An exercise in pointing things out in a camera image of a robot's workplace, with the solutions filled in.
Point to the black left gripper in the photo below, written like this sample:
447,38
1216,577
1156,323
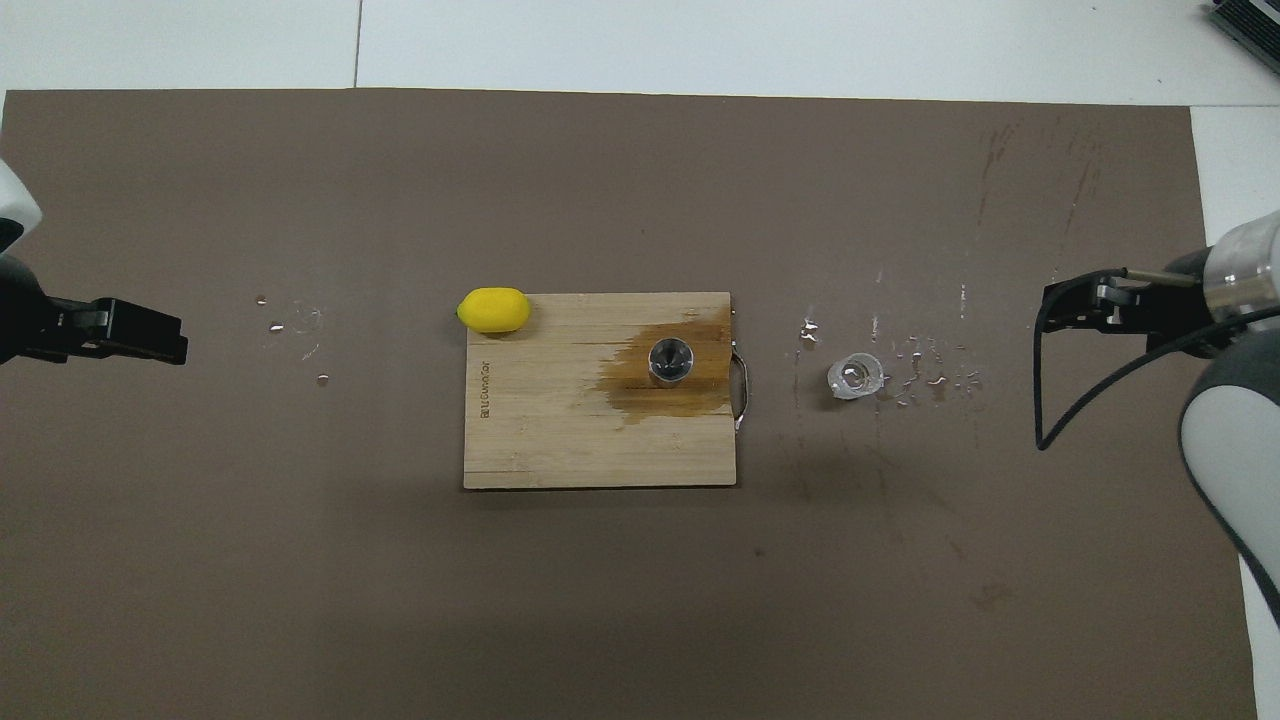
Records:
40,330

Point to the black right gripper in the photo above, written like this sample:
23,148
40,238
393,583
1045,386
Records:
1165,305

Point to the steel double jigger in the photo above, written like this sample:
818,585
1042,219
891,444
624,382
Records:
670,361

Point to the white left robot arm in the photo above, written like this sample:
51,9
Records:
12,205

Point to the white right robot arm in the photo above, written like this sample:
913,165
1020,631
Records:
1240,430

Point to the grey ribbed device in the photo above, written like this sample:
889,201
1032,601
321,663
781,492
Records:
1250,20

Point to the yellow lemon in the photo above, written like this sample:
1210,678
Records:
493,310

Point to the wooden cutting board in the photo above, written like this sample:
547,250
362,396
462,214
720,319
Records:
560,430

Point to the brown table mat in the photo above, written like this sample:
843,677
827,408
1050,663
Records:
600,600

